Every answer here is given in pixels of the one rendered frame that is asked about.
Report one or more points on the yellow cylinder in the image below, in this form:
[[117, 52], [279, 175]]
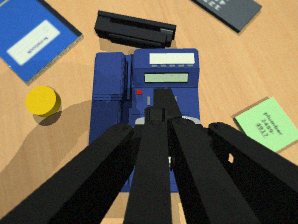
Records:
[[43, 101]]

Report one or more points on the green sticky note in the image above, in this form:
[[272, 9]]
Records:
[[268, 124]]

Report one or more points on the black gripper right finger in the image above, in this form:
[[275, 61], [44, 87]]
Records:
[[263, 188]]

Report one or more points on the blue telephone handset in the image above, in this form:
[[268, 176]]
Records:
[[109, 90]]

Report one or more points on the blue notebook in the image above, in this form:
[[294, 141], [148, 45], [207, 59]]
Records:
[[33, 35]]

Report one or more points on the dark blue desk phone base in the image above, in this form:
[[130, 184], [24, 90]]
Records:
[[175, 68]]

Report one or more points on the grey keypad panel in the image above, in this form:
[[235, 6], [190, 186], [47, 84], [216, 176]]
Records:
[[233, 13]]

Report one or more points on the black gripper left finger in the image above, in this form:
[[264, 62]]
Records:
[[84, 189]]

